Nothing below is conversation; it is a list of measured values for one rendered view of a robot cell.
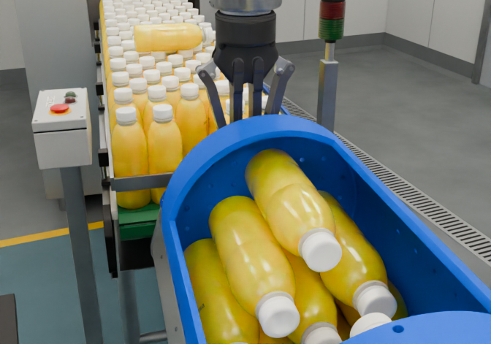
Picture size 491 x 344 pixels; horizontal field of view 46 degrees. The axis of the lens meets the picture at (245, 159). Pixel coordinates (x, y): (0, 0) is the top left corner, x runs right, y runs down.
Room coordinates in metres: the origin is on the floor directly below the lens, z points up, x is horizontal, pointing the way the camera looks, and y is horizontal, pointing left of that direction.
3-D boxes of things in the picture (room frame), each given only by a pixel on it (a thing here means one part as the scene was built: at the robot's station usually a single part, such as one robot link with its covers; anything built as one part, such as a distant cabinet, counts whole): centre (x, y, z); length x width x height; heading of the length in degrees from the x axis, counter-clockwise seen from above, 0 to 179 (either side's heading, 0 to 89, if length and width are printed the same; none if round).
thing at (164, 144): (1.09, 0.16, 0.99); 0.07 x 0.07 x 0.19
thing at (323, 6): (1.45, -0.21, 1.23); 0.06 x 0.06 x 0.04
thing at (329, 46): (1.45, -0.21, 1.18); 0.06 x 0.06 x 0.16
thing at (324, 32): (1.45, -0.21, 1.18); 0.06 x 0.06 x 0.05
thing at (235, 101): (0.72, 0.01, 1.25); 0.04 x 0.01 x 0.11; 14
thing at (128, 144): (1.07, 0.23, 0.99); 0.07 x 0.07 x 0.19
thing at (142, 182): (1.07, 0.06, 0.96); 0.40 x 0.01 x 0.03; 104
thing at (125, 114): (1.07, 0.23, 1.09); 0.04 x 0.04 x 0.02
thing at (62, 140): (1.13, 0.38, 1.05); 0.20 x 0.10 x 0.10; 14
